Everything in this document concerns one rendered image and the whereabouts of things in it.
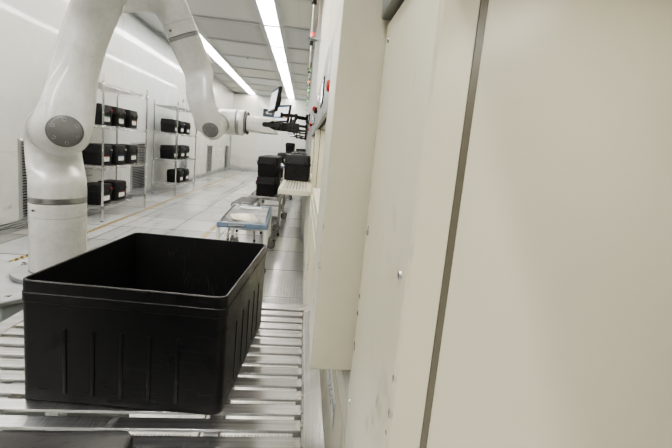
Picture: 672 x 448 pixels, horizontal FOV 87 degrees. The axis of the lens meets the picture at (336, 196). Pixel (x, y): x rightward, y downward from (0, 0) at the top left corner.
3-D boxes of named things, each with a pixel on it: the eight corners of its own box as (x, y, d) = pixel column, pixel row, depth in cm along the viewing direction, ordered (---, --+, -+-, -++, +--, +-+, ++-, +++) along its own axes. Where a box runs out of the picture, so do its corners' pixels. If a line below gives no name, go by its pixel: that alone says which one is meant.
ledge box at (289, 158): (284, 177, 383) (286, 152, 380) (310, 179, 384) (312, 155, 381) (281, 179, 353) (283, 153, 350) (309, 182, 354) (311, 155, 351)
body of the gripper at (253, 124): (245, 134, 123) (278, 138, 124) (240, 133, 113) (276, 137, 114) (247, 113, 122) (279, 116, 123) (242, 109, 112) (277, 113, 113)
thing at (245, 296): (262, 321, 76) (268, 243, 74) (220, 417, 49) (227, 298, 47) (133, 309, 76) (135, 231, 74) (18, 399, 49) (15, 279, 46)
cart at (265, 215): (228, 244, 391) (230, 201, 385) (275, 247, 398) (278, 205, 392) (208, 276, 295) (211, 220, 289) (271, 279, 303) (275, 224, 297)
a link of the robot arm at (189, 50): (184, 32, 95) (228, 138, 108) (201, 30, 109) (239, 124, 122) (153, 41, 95) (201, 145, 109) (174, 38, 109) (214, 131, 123)
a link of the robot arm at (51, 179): (29, 205, 82) (27, 100, 79) (22, 193, 95) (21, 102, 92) (91, 203, 90) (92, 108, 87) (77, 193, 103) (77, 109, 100)
